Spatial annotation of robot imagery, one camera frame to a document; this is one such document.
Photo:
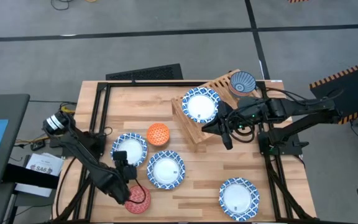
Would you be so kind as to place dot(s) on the bowl with blue radial stripes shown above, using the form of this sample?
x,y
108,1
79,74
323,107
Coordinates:
x,y
242,81

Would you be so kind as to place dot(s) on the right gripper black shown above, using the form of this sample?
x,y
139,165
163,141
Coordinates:
x,y
236,116

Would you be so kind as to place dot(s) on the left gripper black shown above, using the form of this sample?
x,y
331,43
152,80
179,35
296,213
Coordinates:
x,y
127,171

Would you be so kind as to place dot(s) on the plain white paper sheet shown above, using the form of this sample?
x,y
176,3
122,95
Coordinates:
x,y
33,190

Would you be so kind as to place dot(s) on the orange patterned bowl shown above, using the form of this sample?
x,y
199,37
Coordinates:
x,y
158,134

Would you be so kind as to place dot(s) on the red zigzag patterned bowl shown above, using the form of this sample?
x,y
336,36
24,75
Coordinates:
x,y
132,205

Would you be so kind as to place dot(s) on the black aluminium table frame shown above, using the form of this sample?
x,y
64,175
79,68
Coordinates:
x,y
154,84

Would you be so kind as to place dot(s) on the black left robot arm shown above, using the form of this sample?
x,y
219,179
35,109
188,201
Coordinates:
x,y
82,152

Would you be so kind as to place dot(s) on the slatted wooden shelf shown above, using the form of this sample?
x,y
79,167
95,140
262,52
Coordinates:
x,y
191,127

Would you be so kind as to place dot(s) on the black power adapter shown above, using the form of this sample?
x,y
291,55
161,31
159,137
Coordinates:
x,y
38,145

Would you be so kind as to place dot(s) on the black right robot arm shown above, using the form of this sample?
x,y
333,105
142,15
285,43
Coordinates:
x,y
291,107

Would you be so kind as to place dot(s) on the black perforated vent panel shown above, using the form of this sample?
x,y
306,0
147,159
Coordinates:
x,y
145,73

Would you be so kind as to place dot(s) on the grey side desk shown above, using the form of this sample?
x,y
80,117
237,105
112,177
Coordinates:
x,y
14,109

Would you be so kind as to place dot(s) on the blue white patterned paper plate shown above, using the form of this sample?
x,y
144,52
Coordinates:
x,y
238,199
166,170
132,144
200,104

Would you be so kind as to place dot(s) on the white printed paper sheet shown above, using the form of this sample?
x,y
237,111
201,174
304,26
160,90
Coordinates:
x,y
45,163

